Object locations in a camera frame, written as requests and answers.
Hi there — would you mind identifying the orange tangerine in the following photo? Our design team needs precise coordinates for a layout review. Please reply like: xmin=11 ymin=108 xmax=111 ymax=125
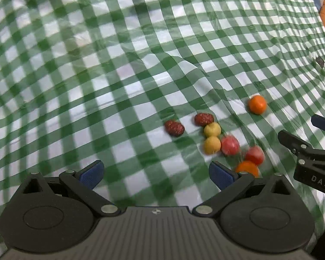
xmin=235 ymin=161 xmax=260 ymax=178
xmin=248 ymin=95 xmax=267 ymax=115

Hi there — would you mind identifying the red date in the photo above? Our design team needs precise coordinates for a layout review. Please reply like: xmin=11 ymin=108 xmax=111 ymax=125
xmin=194 ymin=113 xmax=214 ymax=127
xmin=164 ymin=120 xmax=185 ymax=136

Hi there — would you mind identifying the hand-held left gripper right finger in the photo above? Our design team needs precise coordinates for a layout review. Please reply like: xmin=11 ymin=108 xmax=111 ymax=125
xmin=192 ymin=161 xmax=295 ymax=218

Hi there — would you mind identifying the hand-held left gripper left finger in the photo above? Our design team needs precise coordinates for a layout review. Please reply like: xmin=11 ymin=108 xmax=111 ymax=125
xmin=15 ymin=160 xmax=122 ymax=217

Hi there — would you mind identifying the red fruit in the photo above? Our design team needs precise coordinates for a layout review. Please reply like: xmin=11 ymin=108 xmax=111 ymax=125
xmin=245 ymin=146 xmax=265 ymax=166
xmin=220 ymin=135 xmax=240 ymax=156

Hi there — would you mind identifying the small yellow fruit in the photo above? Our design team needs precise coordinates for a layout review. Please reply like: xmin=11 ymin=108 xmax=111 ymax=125
xmin=204 ymin=122 xmax=222 ymax=137
xmin=203 ymin=136 xmax=222 ymax=155

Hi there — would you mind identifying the green checked tablecloth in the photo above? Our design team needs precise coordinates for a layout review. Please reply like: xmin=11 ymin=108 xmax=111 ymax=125
xmin=0 ymin=0 xmax=325 ymax=250

